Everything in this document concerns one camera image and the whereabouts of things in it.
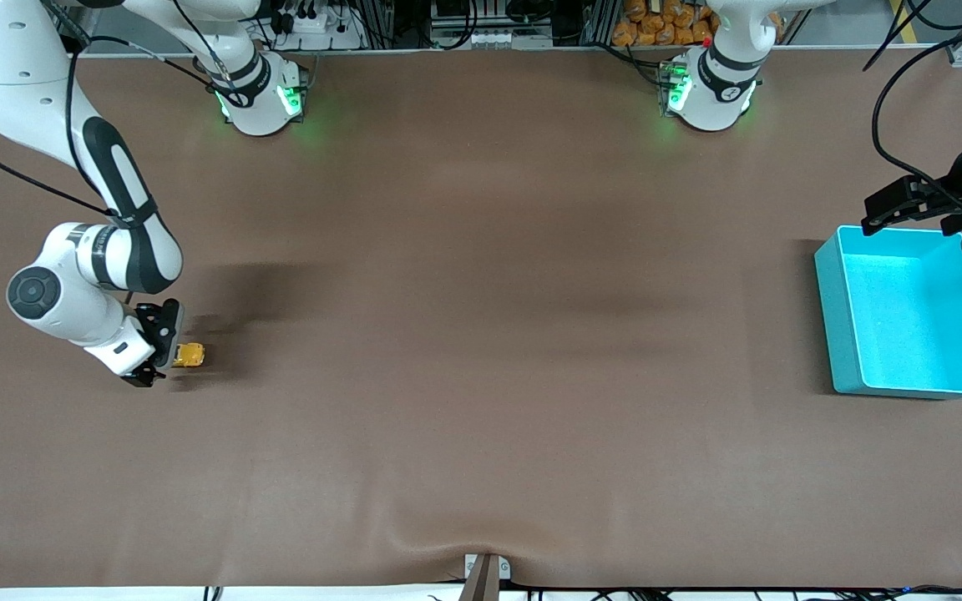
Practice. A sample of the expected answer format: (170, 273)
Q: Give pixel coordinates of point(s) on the brown wooden bar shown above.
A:
(481, 586)

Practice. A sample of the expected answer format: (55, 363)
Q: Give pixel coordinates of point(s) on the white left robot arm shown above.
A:
(715, 100)

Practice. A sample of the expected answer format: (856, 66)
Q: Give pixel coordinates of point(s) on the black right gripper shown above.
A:
(153, 325)

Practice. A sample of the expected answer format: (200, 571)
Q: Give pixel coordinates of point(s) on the metal clamp bracket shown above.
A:
(505, 570)

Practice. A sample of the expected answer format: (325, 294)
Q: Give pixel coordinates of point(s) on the cyan plastic bin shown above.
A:
(915, 325)

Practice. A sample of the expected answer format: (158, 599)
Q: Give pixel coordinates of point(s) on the pile of orange items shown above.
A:
(656, 25)

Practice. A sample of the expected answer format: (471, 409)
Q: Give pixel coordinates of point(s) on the white power strip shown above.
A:
(332, 37)

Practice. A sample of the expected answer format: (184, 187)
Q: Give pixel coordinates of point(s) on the brown table mat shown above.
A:
(481, 334)

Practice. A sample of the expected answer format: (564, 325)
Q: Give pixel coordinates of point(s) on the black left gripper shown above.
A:
(959, 182)

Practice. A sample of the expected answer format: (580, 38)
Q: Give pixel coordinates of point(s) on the yellow beetle toy car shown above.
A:
(190, 356)

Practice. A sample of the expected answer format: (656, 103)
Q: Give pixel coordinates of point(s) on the background electronics rack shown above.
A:
(489, 37)

